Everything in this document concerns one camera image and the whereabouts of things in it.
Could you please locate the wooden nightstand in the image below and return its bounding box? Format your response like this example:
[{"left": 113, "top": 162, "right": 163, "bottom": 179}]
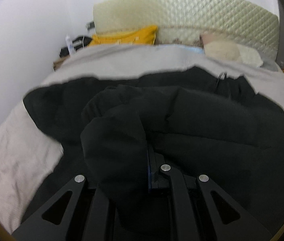
[{"left": 53, "top": 55, "right": 70, "bottom": 71}]

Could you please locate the cream quilted headboard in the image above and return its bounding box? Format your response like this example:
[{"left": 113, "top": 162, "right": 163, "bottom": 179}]
[{"left": 93, "top": 0, "right": 279, "bottom": 59}]

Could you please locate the yellow pillow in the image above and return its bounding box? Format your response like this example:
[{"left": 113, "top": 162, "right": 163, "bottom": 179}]
[{"left": 88, "top": 25, "right": 158, "bottom": 47}]

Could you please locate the light blue cloth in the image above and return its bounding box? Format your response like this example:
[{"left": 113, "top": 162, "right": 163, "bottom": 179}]
[{"left": 159, "top": 44, "right": 204, "bottom": 54}]

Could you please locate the grey bed sheet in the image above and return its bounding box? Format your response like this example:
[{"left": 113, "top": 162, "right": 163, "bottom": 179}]
[{"left": 0, "top": 45, "right": 284, "bottom": 233}]

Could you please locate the wall socket left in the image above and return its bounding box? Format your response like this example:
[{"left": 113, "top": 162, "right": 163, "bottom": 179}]
[{"left": 86, "top": 22, "right": 95, "bottom": 30}]

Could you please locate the black bag on nightstand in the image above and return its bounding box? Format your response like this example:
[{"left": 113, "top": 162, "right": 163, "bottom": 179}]
[{"left": 59, "top": 35, "right": 92, "bottom": 58}]

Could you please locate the beige grey patchwork pillow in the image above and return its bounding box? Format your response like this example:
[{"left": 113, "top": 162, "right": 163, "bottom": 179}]
[{"left": 200, "top": 33, "right": 281, "bottom": 72}]

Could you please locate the white spray bottle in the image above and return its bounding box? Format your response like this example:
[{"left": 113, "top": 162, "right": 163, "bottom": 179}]
[{"left": 65, "top": 35, "right": 75, "bottom": 55}]

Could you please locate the black puffer jacket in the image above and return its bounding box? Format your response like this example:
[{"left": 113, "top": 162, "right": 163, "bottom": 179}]
[{"left": 23, "top": 67, "right": 284, "bottom": 233}]

